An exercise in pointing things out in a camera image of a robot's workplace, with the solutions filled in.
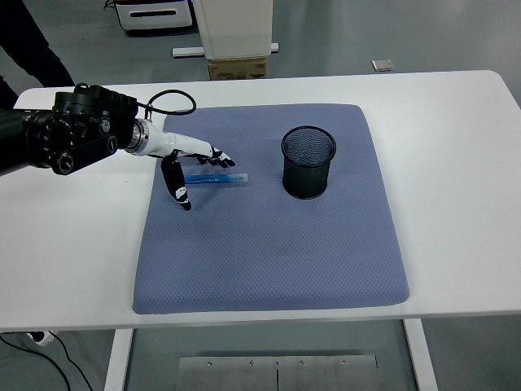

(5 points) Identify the white power strip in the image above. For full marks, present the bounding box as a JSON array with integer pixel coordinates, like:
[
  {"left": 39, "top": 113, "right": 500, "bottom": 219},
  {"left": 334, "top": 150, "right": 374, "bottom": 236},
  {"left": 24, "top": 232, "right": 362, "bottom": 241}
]
[{"left": 24, "top": 330, "right": 56, "bottom": 347}]

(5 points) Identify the black mesh pen holder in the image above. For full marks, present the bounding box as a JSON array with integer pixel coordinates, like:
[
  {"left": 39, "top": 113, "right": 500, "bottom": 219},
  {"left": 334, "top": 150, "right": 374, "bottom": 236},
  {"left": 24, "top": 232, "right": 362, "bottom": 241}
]
[{"left": 280, "top": 125, "right": 338, "bottom": 200}]

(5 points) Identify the person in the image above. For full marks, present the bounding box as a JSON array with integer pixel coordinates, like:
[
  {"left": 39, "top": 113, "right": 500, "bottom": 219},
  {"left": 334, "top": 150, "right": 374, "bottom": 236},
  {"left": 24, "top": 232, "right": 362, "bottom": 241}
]
[{"left": 0, "top": 0, "right": 77, "bottom": 111}]

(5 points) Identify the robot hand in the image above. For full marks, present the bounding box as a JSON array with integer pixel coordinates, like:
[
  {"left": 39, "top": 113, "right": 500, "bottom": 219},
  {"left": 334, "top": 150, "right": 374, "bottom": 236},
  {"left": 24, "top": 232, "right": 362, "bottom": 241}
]
[{"left": 144, "top": 121, "right": 237, "bottom": 212}]

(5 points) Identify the white table leg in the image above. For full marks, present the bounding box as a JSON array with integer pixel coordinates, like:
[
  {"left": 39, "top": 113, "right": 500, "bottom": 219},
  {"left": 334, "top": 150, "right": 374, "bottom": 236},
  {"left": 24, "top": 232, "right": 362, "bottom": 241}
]
[
  {"left": 103, "top": 327, "right": 134, "bottom": 391},
  {"left": 402, "top": 318, "right": 439, "bottom": 391}
]

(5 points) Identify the white base bar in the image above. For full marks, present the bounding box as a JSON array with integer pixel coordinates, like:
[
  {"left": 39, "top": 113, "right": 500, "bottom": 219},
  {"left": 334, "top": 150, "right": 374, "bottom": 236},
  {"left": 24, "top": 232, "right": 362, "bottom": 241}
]
[{"left": 171, "top": 42, "right": 280, "bottom": 58}]

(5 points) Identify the blue-grey padded mat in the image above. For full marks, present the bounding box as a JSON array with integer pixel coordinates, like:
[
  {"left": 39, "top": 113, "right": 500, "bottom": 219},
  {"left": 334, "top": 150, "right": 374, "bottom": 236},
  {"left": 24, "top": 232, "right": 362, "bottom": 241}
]
[{"left": 132, "top": 103, "right": 410, "bottom": 315}]

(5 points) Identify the grey metal plate with screws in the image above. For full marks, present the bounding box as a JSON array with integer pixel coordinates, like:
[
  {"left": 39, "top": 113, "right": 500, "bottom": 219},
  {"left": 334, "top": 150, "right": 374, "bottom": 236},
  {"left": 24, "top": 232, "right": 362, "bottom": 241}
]
[{"left": 177, "top": 355, "right": 379, "bottom": 391}]

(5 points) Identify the white appliance with black slot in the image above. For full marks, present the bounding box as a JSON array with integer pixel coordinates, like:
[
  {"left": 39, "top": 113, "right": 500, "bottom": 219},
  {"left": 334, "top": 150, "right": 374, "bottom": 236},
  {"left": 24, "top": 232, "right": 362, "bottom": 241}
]
[{"left": 113, "top": 0, "right": 193, "bottom": 33}]

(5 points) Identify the cardboard box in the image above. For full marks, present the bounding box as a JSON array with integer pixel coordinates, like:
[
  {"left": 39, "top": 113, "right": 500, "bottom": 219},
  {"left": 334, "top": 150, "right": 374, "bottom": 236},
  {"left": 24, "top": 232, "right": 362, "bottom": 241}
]
[{"left": 207, "top": 56, "right": 269, "bottom": 81}]

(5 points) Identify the black floor cable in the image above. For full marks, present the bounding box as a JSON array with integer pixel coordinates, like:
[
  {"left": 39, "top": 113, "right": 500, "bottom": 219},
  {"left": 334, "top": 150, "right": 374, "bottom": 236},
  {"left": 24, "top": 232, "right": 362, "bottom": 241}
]
[
  {"left": 51, "top": 333, "right": 94, "bottom": 391},
  {"left": 0, "top": 332, "right": 77, "bottom": 391}
]

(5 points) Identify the blue marker pen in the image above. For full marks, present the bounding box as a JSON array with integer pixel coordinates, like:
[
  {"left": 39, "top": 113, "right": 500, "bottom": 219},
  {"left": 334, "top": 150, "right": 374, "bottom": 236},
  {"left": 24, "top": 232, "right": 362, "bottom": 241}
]
[{"left": 183, "top": 172, "right": 249, "bottom": 187}]

